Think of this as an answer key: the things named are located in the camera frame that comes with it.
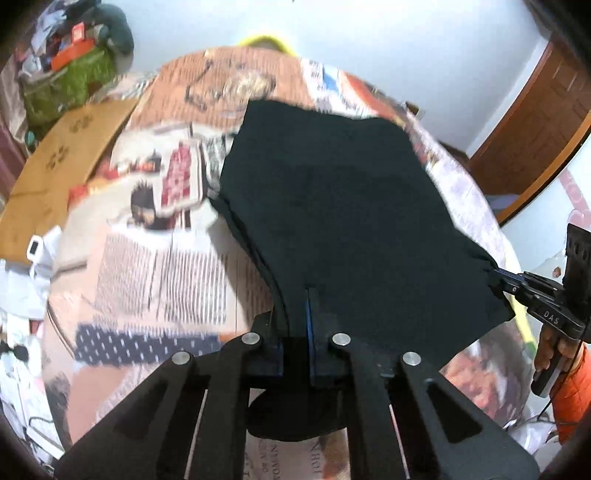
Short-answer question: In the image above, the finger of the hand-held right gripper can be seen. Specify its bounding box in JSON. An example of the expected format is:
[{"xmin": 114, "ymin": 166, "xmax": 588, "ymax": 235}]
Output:
[{"xmin": 492, "ymin": 269, "xmax": 526, "ymax": 297}]

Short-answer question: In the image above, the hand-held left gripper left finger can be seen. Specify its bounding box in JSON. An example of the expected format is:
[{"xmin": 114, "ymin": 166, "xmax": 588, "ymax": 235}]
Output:
[{"xmin": 55, "ymin": 307, "xmax": 289, "ymax": 480}]

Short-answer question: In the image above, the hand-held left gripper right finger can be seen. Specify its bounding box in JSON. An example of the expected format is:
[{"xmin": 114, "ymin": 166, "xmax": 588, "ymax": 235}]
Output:
[{"xmin": 307, "ymin": 287, "xmax": 541, "ymax": 480}]

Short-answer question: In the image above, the black elephant print shirt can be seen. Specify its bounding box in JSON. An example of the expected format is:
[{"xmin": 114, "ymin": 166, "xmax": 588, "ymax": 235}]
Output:
[{"xmin": 208, "ymin": 99, "xmax": 516, "ymax": 442}]

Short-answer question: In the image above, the person's right forearm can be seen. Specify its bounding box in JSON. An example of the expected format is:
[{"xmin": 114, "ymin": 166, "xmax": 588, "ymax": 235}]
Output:
[{"xmin": 551, "ymin": 344, "xmax": 591, "ymax": 431}]

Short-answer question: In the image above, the person's right hand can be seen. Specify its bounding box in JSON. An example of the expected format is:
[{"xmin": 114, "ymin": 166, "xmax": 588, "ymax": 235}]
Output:
[{"xmin": 534, "ymin": 325, "xmax": 580, "ymax": 376}]

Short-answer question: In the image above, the printed blanket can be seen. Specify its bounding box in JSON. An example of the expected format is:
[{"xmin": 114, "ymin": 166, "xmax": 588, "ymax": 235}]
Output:
[{"xmin": 41, "ymin": 46, "xmax": 536, "ymax": 480}]

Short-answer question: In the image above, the wooden door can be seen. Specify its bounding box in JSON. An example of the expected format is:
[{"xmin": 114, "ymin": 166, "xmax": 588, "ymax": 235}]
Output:
[{"xmin": 468, "ymin": 39, "xmax": 591, "ymax": 227}]

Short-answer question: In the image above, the white clutter pile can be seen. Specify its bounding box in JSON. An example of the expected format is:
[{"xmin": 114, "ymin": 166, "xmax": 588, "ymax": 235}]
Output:
[{"xmin": 0, "ymin": 258, "xmax": 62, "ymax": 462}]

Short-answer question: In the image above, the small white device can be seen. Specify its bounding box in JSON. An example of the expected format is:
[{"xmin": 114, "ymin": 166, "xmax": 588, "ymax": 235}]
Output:
[{"xmin": 25, "ymin": 234, "xmax": 45, "ymax": 265}]

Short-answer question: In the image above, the flat cardboard box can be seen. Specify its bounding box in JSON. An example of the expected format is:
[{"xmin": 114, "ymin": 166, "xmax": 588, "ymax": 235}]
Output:
[{"xmin": 0, "ymin": 99, "xmax": 139, "ymax": 267}]

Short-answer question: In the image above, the yellow foam tube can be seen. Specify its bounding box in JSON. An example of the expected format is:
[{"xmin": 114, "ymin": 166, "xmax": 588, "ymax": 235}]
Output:
[{"xmin": 240, "ymin": 32, "xmax": 297, "ymax": 54}]

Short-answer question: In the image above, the green patterned storage bag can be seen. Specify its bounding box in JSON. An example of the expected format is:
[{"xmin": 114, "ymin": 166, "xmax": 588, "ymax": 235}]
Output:
[{"xmin": 21, "ymin": 46, "xmax": 118, "ymax": 126}]

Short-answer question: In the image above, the grey plush toy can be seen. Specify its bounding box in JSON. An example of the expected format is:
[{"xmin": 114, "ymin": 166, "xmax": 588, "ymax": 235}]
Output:
[{"xmin": 90, "ymin": 2, "xmax": 135, "ymax": 57}]

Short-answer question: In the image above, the orange box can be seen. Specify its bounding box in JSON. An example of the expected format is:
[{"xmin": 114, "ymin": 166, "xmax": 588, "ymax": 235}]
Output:
[{"xmin": 51, "ymin": 39, "xmax": 96, "ymax": 71}]

